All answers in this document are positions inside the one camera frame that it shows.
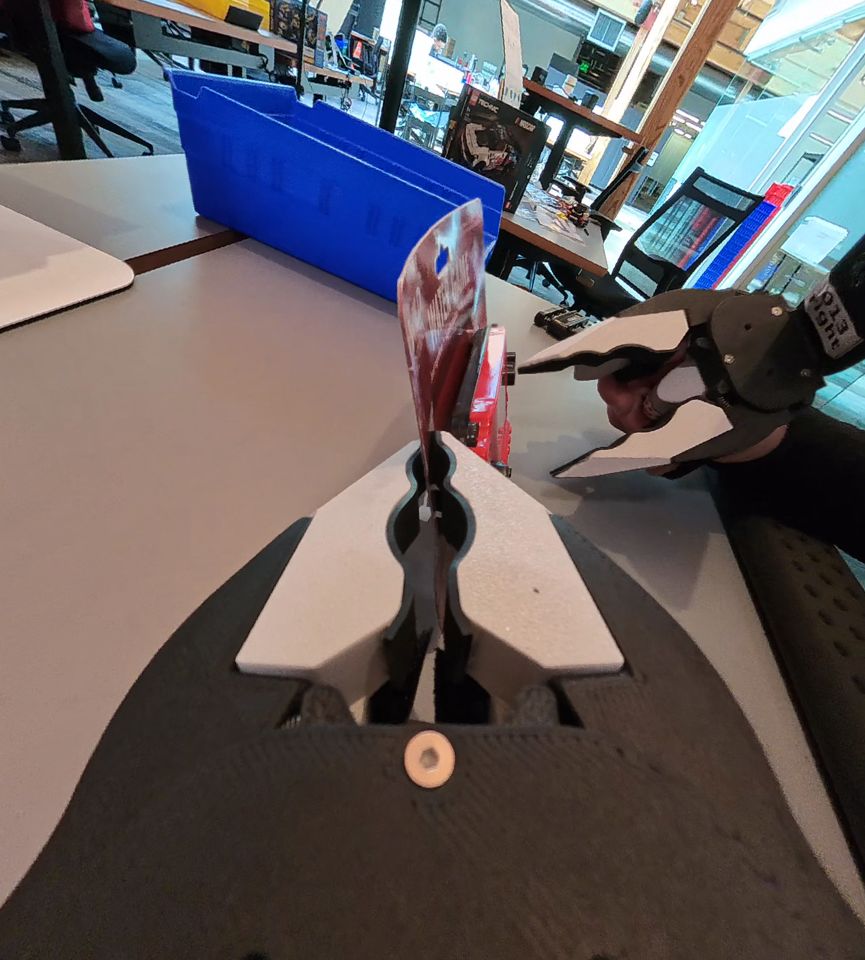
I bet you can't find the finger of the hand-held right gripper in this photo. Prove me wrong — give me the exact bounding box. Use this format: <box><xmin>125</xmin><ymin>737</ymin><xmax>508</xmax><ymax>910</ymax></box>
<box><xmin>516</xmin><ymin>303</ymin><xmax>696</xmax><ymax>382</ymax></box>
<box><xmin>551</xmin><ymin>396</ymin><xmax>736</xmax><ymax>481</ymax></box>

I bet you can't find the tan cardboard panel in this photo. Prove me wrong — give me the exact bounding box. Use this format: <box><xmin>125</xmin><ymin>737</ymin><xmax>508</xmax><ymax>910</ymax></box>
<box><xmin>498</xmin><ymin>0</ymin><xmax>527</xmax><ymax>103</ymax></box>

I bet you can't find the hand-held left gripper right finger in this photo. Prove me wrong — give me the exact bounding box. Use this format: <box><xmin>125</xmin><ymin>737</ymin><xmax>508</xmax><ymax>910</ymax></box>
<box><xmin>436</xmin><ymin>431</ymin><xmax>625</xmax><ymax>725</ymax></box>

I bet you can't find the small black device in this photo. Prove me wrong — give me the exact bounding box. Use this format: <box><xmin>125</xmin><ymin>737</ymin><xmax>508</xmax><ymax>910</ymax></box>
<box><xmin>534</xmin><ymin>305</ymin><xmax>600</xmax><ymax>340</ymax></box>

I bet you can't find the black office chair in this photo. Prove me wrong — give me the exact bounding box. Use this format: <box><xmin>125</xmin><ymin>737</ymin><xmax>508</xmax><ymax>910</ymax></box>
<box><xmin>0</xmin><ymin>0</ymin><xmax>155</xmax><ymax>159</ymax></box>

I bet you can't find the yellow plastic bin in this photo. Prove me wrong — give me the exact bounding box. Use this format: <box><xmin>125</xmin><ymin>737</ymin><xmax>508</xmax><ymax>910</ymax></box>
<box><xmin>177</xmin><ymin>0</ymin><xmax>272</xmax><ymax>31</ymax></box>

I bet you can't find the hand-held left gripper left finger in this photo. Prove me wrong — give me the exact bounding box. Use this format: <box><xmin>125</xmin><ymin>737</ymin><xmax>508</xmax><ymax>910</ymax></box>
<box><xmin>236</xmin><ymin>441</ymin><xmax>435</xmax><ymax>725</ymax></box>

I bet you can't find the person's right hand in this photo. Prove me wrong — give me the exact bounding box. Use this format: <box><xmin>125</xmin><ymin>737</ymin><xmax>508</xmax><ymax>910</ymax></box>
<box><xmin>597</xmin><ymin>371</ymin><xmax>790</xmax><ymax>481</ymax></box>

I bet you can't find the blue plastic bin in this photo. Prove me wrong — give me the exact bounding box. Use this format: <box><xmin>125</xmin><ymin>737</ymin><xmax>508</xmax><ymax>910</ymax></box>
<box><xmin>164</xmin><ymin>69</ymin><xmax>506</xmax><ymax>303</ymax></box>

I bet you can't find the red handheld toy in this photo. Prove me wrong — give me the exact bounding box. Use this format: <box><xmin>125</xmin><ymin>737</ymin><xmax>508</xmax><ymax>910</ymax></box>
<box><xmin>396</xmin><ymin>198</ymin><xmax>518</xmax><ymax>654</ymax></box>

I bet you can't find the wooden post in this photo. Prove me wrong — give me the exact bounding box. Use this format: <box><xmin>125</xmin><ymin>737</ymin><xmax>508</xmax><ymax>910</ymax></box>
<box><xmin>578</xmin><ymin>0</ymin><xmax>743</xmax><ymax>190</ymax></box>

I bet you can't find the person's right forearm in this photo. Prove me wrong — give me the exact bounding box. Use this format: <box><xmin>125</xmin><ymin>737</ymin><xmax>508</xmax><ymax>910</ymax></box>
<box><xmin>710</xmin><ymin>408</ymin><xmax>865</xmax><ymax>586</ymax></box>

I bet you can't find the black pole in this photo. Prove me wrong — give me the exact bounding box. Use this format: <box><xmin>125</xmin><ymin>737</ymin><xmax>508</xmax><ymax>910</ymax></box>
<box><xmin>378</xmin><ymin>0</ymin><xmax>423</xmax><ymax>135</ymax></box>

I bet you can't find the black mesh back chair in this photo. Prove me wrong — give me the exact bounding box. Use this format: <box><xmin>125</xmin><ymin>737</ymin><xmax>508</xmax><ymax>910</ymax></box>
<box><xmin>611</xmin><ymin>168</ymin><xmax>765</xmax><ymax>303</ymax></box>

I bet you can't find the long wooden desk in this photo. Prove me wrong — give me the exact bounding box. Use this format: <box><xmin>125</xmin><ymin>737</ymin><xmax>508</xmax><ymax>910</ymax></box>
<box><xmin>95</xmin><ymin>0</ymin><xmax>300</xmax><ymax>55</ymax></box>

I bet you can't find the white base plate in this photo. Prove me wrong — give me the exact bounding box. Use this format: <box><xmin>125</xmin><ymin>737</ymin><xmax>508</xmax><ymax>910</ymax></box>
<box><xmin>0</xmin><ymin>186</ymin><xmax>136</xmax><ymax>346</ymax></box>

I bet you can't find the black printed box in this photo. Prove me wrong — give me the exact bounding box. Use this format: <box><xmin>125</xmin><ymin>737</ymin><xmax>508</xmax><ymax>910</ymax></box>
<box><xmin>443</xmin><ymin>84</ymin><xmax>551</xmax><ymax>213</ymax></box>

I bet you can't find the stack of blue red crates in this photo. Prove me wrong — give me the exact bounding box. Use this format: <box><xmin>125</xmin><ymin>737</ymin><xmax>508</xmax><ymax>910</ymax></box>
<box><xmin>693</xmin><ymin>182</ymin><xmax>795</xmax><ymax>291</ymax></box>

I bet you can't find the wooden side table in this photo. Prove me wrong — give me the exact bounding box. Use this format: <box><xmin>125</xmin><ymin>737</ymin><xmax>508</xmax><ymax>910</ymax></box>
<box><xmin>500</xmin><ymin>210</ymin><xmax>611</xmax><ymax>280</ymax></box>

